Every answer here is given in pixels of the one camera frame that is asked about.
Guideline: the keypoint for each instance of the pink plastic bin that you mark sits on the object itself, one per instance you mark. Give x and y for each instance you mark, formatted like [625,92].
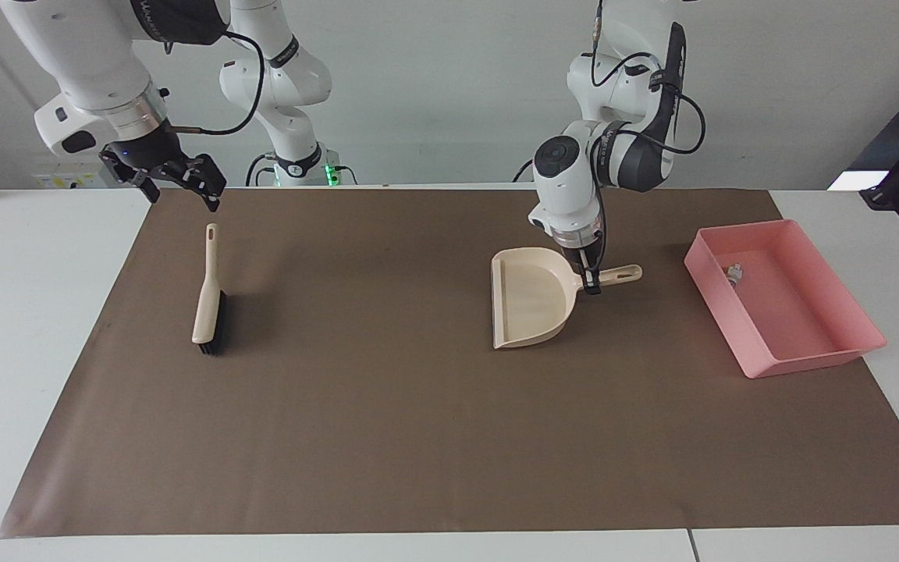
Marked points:
[789,312]

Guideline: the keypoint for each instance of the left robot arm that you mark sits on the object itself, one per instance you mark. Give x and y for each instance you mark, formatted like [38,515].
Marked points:
[574,183]

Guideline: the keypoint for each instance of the small grey e-waste piece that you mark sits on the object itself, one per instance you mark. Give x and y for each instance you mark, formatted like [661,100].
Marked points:
[734,274]

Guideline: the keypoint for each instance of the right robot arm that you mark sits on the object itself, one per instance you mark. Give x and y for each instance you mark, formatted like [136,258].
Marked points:
[98,55]

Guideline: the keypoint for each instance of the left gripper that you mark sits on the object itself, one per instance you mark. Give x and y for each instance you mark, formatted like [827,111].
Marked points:
[579,254]

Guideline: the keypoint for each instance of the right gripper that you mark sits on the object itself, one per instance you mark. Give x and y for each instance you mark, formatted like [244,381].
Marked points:
[147,148]

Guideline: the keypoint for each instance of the beige plastic dustpan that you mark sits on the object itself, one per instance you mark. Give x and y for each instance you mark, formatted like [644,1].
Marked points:
[531,300]

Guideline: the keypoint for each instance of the beige brush with black bristles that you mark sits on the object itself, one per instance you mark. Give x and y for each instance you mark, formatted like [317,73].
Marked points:
[207,297]

